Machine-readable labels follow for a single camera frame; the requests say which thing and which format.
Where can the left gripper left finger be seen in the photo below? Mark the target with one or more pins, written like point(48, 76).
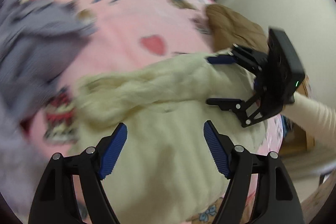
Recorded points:
point(55, 199)

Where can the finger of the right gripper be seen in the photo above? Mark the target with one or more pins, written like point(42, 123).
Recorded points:
point(226, 104)
point(221, 60)

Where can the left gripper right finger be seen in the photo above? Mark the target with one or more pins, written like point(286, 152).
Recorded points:
point(276, 200)

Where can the white quilted hooded jacket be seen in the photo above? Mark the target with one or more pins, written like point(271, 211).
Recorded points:
point(165, 173)

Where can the person's right forearm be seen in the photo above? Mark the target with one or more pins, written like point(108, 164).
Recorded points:
point(315, 118)

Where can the purple clothes pile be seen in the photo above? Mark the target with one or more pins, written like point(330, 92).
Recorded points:
point(39, 40)

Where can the brown folded down jacket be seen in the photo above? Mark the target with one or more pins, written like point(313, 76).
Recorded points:
point(229, 27)

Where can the pink cartoon blanket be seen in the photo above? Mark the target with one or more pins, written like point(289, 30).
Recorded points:
point(130, 35)

